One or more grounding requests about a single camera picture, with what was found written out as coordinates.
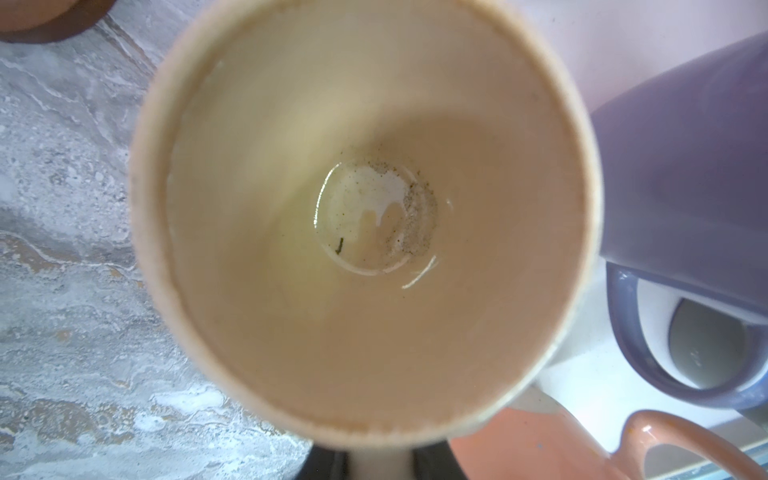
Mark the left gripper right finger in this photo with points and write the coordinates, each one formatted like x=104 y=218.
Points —
x=436 y=462

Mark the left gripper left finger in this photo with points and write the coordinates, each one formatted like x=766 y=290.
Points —
x=324 y=464

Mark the orange pink mug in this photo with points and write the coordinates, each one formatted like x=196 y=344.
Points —
x=517 y=444

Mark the yellow-green mug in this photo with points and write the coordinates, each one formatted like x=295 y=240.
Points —
x=368 y=222

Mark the brown wooden round coaster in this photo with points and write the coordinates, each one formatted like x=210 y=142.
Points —
x=46 y=21

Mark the grey mug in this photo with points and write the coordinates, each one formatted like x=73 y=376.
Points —
x=706 y=346

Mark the lavender white mug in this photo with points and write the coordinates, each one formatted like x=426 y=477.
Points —
x=684 y=159

